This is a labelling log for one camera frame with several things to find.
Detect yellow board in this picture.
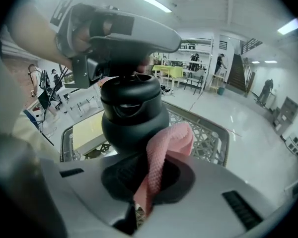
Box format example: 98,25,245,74
72,113,109,156

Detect black round container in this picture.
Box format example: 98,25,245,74
99,74,171,156

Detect white shelving unit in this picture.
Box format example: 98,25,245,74
163,37,215,84

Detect grey cabinet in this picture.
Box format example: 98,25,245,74
273,96,298,135

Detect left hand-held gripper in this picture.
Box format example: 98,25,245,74
51,0,154,88

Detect person's left hand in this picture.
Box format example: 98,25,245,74
74,23,93,56

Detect small wooden stool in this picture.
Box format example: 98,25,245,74
209,74,225,94

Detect ceiling tube lights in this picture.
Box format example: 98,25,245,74
35,0,298,36

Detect pink cloth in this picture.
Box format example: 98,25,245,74
133,122,195,219

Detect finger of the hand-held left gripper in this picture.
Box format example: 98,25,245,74
90,8,182,53

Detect person's left forearm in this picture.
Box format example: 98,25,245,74
8,2,74,68

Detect white drawer unit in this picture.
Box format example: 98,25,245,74
285,132,298,156

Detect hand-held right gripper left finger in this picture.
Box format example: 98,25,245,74
39,154,149,238

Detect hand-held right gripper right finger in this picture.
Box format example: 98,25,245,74
141,155,289,238

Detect yellow table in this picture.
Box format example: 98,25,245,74
151,64,184,89

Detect dark staircase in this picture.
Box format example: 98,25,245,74
225,39,254,97

